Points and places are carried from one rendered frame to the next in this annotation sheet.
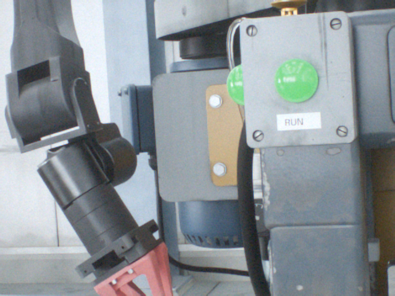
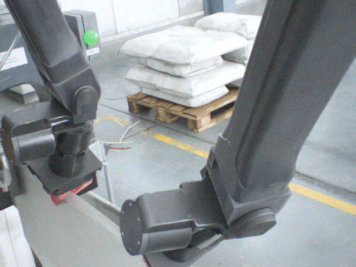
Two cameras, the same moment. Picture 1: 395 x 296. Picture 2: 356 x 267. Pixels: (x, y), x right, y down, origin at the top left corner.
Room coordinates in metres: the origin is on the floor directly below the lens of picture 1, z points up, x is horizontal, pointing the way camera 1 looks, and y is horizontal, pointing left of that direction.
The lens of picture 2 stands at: (1.32, 0.67, 1.49)
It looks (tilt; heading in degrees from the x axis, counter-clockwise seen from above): 24 degrees down; 216
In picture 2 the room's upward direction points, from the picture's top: 6 degrees counter-clockwise
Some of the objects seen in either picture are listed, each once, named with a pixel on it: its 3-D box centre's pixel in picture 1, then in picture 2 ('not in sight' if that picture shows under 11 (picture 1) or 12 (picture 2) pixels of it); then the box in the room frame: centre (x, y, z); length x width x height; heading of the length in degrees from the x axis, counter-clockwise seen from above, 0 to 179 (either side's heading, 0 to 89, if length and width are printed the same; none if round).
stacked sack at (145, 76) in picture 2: not in sight; (168, 69); (-1.95, -1.73, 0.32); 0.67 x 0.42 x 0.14; 170
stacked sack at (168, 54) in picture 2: not in sight; (201, 46); (-1.86, -1.33, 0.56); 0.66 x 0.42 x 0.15; 166
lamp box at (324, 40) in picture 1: (300, 81); (79, 35); (0.59, -0.08, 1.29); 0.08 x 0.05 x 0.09; 76
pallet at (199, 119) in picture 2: not in sight; (210, 91); (-2.19, -1.48, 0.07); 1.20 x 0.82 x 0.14; 168
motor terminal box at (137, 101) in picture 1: (152, 126); not in sight; (1.11, 0.06, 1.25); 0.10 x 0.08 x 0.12; 11
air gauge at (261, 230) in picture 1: (258, 216); not in sight; (0.83, -0.06, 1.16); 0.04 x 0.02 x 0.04; 76
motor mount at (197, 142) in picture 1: (268, 132); not in sight; (1.03, -0.09, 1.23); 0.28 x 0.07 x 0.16; 76
